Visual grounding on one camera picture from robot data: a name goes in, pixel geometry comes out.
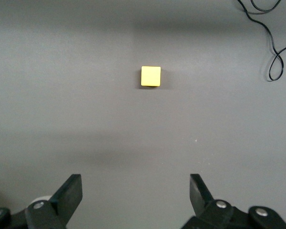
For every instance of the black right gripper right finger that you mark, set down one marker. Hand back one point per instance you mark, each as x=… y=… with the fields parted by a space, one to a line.
x=201 y=200

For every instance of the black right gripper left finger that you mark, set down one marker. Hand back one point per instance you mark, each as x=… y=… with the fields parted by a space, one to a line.
x=66 y=198

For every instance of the yellow cube block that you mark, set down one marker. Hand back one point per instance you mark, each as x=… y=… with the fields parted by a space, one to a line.
x=150 y=75

